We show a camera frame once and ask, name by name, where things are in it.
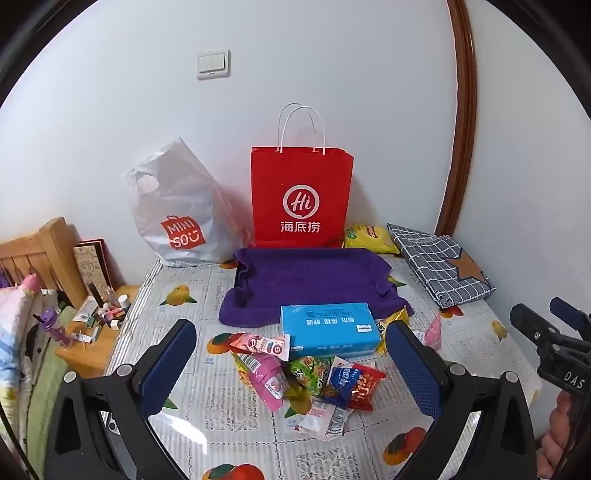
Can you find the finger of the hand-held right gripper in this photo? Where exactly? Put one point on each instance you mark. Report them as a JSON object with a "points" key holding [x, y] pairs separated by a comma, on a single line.
{"points": [[533, 325], [570, 314]]}

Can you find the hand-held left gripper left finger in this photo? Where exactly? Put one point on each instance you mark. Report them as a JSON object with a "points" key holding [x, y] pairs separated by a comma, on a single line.
{"points": [[171, 364]]}

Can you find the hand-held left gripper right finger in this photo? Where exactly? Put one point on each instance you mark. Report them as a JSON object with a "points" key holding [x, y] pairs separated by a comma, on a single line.
{"points": [[413, 369]]}

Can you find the pale pink snack packet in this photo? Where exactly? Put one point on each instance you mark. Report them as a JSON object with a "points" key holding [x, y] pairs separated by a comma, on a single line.
{"points": [[435, 334]]}

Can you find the yellow triangular snack packet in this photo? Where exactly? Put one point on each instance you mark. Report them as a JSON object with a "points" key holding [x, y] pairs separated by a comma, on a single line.
{"points": [[383, 332]]}

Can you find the small red snack packet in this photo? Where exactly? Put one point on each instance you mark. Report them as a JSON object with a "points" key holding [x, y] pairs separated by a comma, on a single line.
{"points": [[369, 387]]}

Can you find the yellow orange snack packet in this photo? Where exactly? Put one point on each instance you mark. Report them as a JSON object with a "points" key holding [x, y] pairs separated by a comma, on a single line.
{"points": [[242, 367]]}

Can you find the white snack packet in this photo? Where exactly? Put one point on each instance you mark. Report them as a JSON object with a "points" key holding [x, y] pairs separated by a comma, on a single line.
{"points": [[323, 415]]}

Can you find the green snack packet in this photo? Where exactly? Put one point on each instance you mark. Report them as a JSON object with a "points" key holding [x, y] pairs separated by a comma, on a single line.
{"points": [[309, 371]]}

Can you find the person's right hand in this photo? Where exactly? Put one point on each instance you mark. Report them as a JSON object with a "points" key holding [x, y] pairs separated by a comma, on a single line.
{"points": [[561, 415]]}

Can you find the fruit print tablecloth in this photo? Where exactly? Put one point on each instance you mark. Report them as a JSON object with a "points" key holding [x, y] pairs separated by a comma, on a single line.
{"points": [[207, 406]]}

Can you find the small white jar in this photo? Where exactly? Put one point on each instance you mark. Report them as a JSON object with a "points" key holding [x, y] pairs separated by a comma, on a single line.
{"points": [[124, 302]]}

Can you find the wooden nightstand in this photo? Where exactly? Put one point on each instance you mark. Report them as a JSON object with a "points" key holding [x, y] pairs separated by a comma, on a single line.
{"points": [[87, 355]]}

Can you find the blue tissue box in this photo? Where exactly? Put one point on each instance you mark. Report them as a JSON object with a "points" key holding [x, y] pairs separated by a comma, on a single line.
{"points": [[323, 327]]}

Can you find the white cream tube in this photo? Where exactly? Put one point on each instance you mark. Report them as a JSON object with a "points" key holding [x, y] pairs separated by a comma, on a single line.
{"points": [[85, 309]]}

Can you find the grey plaid folded cloth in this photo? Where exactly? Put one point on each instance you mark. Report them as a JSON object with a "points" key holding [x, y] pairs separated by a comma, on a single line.
{"points": [[438, 267]]}

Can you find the purple bottle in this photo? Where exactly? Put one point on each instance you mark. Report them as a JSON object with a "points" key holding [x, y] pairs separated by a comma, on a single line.
{"points": [[53, 327]]}

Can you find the dark red book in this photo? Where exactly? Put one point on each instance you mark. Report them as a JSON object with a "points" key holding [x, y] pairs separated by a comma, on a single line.
{"points": [[107, 258]]}

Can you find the patterned notebook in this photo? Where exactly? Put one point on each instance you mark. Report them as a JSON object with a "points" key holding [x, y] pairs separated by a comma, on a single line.
{"points": [[90, 267]]}

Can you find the large yellow snack bag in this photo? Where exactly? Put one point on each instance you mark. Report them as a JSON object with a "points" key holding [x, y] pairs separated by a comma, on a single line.
{"points": [[369, 237]]}

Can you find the purple towel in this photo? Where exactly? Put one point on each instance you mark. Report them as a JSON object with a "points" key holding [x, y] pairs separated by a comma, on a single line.
{"points": [[304, 277]]}

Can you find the pink floral pillow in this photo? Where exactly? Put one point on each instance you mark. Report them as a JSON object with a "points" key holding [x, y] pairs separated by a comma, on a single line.
{"points": [[14, 323]]}

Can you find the wooden headboard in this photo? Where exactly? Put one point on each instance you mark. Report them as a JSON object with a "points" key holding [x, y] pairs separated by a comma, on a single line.
{"points": [[51, 244]]}

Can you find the white plastic bag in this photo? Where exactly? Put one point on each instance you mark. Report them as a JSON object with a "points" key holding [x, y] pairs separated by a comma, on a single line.
{"points": [[184, 194]]}

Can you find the red paper bag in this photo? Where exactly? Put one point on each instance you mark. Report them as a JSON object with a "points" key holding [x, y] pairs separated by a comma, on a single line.
{"points": [[300, 175]]}

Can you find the brown wooden door frame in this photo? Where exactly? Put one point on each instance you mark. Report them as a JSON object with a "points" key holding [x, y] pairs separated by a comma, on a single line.
{"points": [[466, 115]]}

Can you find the white light switch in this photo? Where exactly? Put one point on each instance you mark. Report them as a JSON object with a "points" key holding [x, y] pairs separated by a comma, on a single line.
{"points": [[213, 63]]}

